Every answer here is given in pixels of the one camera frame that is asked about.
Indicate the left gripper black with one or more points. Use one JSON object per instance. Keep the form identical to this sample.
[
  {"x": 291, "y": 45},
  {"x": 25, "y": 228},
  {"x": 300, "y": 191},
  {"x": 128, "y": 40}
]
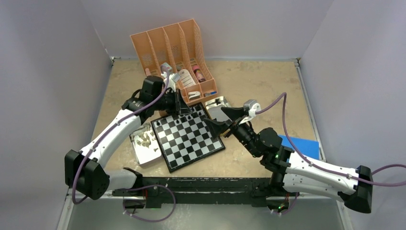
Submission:
[{"x": 180, "y": 107}]

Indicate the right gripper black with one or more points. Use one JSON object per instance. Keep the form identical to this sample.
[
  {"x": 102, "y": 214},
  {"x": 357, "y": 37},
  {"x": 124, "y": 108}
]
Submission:
[{"x": 216, "y": 128}]

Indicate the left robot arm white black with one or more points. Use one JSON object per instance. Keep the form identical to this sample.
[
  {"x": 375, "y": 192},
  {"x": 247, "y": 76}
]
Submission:
[{"x": 84, "y": 169}]

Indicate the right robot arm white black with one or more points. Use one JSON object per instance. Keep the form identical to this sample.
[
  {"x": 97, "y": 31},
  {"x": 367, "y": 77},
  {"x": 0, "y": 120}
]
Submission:
[{"x": 294, "y": 173}]

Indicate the black white chess board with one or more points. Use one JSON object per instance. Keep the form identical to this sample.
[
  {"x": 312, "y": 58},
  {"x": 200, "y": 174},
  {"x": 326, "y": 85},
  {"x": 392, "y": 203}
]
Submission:
[{"x": 185, "y": 143}]

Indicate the pile of white chess pieces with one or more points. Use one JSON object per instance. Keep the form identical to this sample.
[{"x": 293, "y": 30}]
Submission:
[{"x": 145, "y": 137}]

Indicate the white stapler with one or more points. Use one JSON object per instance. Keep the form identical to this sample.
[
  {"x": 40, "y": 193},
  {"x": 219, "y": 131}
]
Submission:
[{"x": 194, "y": 95}]

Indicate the white paper pack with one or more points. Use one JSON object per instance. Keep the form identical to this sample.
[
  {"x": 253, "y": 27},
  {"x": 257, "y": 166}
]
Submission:
[{"x": 186, "y": 78}]

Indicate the blue grey small object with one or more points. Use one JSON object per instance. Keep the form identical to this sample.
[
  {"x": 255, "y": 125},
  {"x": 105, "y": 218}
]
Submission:
[{"x": 210, "y": 93}]

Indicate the pink bottle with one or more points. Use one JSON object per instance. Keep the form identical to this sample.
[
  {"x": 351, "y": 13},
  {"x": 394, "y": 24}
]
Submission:
[{"x": 198, "y": 73}]

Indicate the silver metal tin tray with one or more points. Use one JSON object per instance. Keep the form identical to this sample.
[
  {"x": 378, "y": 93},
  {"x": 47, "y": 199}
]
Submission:
[{"x": 143, "y": 155}]

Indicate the peach plastic desk organizer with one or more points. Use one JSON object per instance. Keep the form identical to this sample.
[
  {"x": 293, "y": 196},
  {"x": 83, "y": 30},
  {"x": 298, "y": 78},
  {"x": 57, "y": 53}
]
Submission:
[{"x": 180, "y": 45}]

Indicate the blue foam pad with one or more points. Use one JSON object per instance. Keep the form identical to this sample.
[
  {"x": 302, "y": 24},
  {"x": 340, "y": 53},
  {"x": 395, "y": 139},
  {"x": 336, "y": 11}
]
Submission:
[{"x": 309, "y": 148}]

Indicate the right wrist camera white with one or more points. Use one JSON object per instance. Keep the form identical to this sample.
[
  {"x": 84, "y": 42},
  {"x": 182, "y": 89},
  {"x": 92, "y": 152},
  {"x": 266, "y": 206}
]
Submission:
[{"x": 251, "y": 108}]

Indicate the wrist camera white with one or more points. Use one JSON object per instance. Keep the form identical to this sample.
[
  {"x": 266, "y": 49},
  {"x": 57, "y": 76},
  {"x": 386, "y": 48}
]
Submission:
[
  {"x": 169, "y": 74},
  {"x": 251, "y": 108}
]

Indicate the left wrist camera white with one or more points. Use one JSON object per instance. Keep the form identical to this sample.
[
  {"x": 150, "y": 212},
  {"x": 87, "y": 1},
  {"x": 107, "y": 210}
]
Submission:
[{"x": 169, "y": 74}]

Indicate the black metal base rail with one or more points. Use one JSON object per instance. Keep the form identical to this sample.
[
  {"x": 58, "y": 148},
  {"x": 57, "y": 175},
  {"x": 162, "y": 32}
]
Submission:
[{"x": 191, "y": 190}]

